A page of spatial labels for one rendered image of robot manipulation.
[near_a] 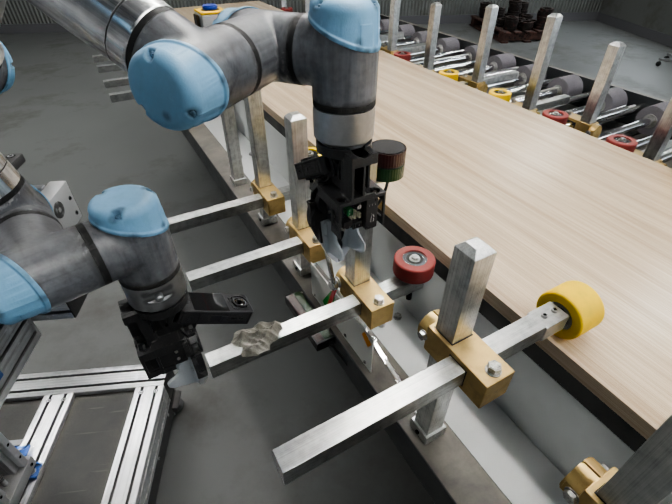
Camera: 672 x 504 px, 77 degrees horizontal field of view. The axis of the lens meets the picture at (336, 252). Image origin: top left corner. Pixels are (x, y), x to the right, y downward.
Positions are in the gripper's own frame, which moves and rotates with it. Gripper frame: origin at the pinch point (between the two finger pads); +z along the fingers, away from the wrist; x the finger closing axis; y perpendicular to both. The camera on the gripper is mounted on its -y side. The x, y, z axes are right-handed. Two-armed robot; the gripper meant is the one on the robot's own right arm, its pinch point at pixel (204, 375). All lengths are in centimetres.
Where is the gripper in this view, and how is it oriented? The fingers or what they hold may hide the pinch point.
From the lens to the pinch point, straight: 76.3
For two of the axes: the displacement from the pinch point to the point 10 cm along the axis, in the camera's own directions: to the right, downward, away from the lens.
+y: -8.7, 3.1, -3.8
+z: 0.0, 7.7, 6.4
